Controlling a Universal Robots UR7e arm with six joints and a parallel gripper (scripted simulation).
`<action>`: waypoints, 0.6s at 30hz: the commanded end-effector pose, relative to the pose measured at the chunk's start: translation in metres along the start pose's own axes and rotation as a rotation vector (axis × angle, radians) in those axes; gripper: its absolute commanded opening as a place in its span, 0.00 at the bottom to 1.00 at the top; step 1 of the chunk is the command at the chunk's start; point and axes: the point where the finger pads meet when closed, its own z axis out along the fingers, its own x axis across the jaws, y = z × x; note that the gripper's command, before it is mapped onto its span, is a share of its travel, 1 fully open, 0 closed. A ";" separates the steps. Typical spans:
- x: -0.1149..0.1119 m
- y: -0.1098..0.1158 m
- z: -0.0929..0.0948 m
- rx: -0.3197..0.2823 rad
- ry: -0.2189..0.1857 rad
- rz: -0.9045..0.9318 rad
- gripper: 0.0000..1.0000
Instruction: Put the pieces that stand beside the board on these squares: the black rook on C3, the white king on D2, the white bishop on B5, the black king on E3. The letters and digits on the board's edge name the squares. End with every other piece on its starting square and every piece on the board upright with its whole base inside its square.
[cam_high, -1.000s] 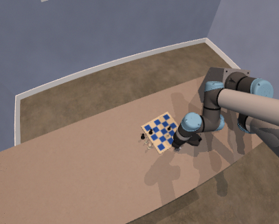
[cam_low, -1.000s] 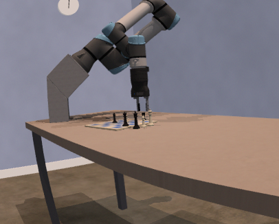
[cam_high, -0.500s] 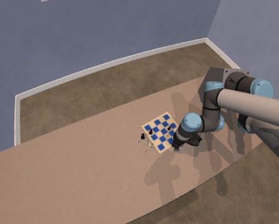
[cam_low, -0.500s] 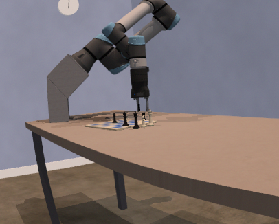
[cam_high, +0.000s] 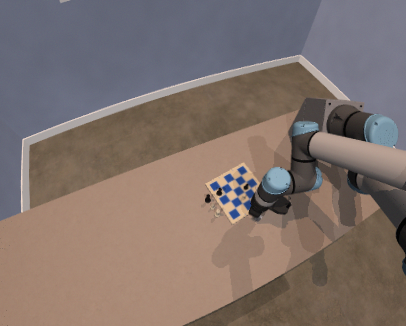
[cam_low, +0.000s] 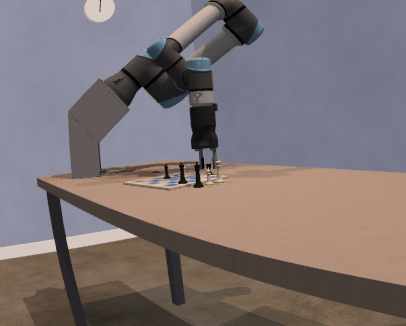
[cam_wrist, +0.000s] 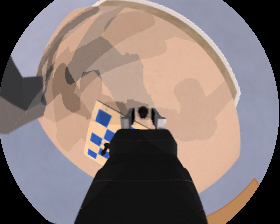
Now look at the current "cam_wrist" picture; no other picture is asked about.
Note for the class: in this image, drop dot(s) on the blue and cream chessboard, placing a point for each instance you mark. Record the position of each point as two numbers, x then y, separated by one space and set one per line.
103 125

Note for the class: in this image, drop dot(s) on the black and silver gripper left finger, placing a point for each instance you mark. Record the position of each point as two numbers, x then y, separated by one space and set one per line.
129 118

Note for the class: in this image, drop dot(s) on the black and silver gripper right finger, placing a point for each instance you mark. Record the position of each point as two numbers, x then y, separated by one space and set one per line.
158 121

